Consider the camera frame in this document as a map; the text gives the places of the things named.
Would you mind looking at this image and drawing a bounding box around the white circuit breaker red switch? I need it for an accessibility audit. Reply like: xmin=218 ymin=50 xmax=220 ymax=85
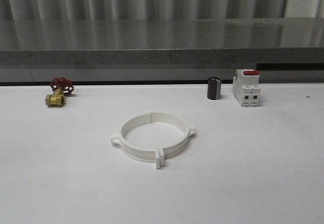
xmin=232 ymin=69 xmax=261 ymax=107

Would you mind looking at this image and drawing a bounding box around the grey stone counter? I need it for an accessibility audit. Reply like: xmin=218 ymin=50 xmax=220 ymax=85
xmin=1 ymin=18 xmax=323 ymax=84

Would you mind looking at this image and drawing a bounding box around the white half-ring clamp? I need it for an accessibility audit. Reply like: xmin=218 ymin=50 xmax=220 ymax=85
xmin=147 ymin=112 xmax=196 ymax=159
xmin=110 ymin=112 xmax=165 ymax=169

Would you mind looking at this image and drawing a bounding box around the grey pleated curtain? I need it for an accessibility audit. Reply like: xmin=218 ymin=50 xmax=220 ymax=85
xmin=1 ymin=0 xmax=286 ymax=20

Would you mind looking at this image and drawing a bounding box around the black cylindrical capacitor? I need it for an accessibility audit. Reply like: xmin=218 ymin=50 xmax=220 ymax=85
xmin=207 ymin=77 xmax=222 ymax=100

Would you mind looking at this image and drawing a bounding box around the brass valve red handwheel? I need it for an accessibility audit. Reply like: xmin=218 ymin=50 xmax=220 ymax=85
xmin=45 ymin=77 xmax=74 ymax=107

